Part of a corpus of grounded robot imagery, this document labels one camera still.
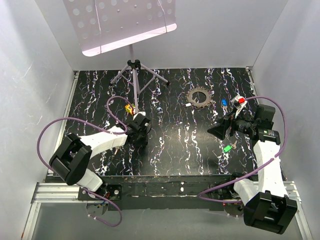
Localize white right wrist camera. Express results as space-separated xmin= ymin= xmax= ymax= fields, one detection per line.
xmin=231 ymin=94 xmax=248 ymax=118

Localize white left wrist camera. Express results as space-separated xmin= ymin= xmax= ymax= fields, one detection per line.
xmin=133 ymin=111 xmax=146 ymax=120

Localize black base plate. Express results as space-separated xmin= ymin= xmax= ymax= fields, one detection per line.
xmin=44 ymin=174 xmax=258 ymax=212

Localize perforated music stand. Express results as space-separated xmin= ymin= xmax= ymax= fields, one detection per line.
xmin=63 ymin=0 xmax=177 ymax=111

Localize green tagged key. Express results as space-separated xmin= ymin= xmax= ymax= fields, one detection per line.
xmin=222 ymin=140 xmax=238 ymax=153

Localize purple cable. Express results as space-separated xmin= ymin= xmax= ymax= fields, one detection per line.
xmin=198 ymin=96 xmax=287 ymax=204
xmin=36 ymin=96 xmax=136 ymax=228

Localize yellow green toy block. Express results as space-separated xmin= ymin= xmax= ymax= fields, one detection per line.
xmin=125 ymin=103 xmax=136 ymax=116

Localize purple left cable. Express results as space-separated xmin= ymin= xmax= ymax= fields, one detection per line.
xmin=36 ymin=96 xmax=136 ymax=228

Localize blue tagged key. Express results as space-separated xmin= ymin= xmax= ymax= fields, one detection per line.
xmin=221 ymin=98 xmax=228 ymax=113

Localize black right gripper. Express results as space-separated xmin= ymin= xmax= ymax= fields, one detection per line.
xmin=207 ymin=106 xmax=257 ymax=140

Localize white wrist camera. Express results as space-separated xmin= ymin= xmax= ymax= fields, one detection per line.
xmin=231 ymin=94 xmax=248 ymax=118
xmin=133 ymin=111 xmax=146 ymax=120

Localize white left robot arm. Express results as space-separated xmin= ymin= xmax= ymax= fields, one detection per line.
xmin=49 ymin=113 xmax=150 ymax=200

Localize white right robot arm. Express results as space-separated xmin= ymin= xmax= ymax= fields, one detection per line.
xmin=207 ymin=104 xmax=298 ymax=235

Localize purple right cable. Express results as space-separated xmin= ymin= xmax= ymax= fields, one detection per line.
xmin=198 ymin=96 xmax=287 ymax=204

